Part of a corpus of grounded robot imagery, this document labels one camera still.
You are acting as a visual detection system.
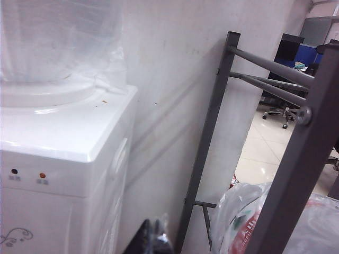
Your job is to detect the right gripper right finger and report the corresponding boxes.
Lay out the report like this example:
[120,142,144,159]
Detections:
[152,214,176,254]

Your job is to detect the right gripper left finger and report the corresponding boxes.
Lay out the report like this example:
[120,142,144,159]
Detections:
[124,219,154,254]

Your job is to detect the white water dispenser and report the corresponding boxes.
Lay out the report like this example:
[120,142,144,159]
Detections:
[0,84,140,254]

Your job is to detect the plastic-wrapped water jug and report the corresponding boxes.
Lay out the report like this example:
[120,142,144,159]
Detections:
[0,0,128,96]

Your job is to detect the blue desk partition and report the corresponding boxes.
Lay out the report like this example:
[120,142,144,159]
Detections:
[295,42,318,67]

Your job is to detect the white plastic bag red print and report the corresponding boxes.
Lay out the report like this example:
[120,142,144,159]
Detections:
[211,182,273,254]

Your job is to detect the clear plastic bag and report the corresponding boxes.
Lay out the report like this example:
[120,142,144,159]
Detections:
[280,192,339,254]

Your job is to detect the chrome office chair base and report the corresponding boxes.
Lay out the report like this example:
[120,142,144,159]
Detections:
[262,105,297,130]

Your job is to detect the black office chair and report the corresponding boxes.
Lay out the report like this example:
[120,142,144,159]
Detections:
[307,39,332,75]
[266,70,310,105]

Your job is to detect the black computer monitor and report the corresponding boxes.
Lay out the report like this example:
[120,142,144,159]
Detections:
[275,33,305,64]

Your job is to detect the grey partition panel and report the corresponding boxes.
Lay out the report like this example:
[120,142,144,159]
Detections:
[300,16,334,48]

